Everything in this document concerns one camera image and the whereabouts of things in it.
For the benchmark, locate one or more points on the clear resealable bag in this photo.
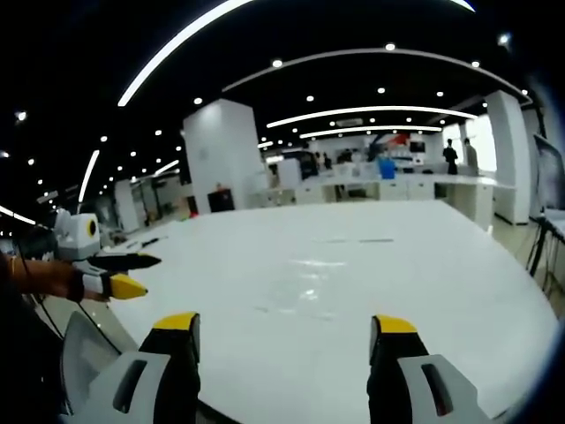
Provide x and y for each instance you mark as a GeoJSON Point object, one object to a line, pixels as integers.
{"type": "Point", "coordinates": [304, 291]}

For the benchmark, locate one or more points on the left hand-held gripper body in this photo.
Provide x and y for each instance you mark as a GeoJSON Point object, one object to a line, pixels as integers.
{"type": "Point", "coordinates": [75, 238]}

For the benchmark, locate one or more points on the dark metal stand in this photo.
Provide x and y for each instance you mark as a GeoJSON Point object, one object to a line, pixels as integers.
{"type": "Point", "coordinates": [547, 212]}

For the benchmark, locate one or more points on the black pen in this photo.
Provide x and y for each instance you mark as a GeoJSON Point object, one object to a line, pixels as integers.
{"type": "Point", "coordinates": [149, 242]}

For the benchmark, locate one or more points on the red and blue wall poster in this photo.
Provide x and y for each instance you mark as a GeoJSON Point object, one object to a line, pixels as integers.
{"type": "Point", "coordinates": [390, 142]}

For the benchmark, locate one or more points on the grey curved object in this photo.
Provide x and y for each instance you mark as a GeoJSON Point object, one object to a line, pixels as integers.
{"type": "Point", "coordinates": [86, 349]}

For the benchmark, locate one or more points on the short ceiling light strip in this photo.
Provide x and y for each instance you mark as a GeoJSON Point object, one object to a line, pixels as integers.
{"type": "Point", "coordinates": [89, 174]}

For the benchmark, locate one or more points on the long curved ceiling light strip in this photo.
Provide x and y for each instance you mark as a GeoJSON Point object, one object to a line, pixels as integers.
{"type": "Point", "coordinates": [185, 37]}

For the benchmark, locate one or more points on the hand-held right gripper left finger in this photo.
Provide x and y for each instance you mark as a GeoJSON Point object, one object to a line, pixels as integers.
{"type": "Point", "coordinates": [145, 380]}

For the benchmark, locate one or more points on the blue box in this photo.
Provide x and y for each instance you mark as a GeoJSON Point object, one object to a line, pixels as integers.
{"type": "Point", "coordinates": [386, 169]}

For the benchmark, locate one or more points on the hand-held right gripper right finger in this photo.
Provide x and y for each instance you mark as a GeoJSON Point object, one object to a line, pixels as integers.
{"type": "Point", "coordinates": [410, 384]}

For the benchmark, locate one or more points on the long white counter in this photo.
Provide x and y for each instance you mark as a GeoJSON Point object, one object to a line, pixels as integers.
{"type": "Point", "coordinates": [410, 190]}

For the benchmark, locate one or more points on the black cabinet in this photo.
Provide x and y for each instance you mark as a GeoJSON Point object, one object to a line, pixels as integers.
{"type": "Point", "coordinates": [220, 201]}

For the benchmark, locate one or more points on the wide white pillar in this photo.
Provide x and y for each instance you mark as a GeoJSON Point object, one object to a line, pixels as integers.
{"type": "Point", "coordinates": [223, 154]}

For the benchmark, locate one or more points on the narrow white pillar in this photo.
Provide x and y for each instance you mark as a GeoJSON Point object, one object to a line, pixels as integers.
{"type": "Point", "coordinates": [507, 154]}

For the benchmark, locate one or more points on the group of ceiling spot lights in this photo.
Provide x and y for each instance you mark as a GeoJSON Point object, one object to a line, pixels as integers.
{"type": "Point", "coordinates": [277, 63]}

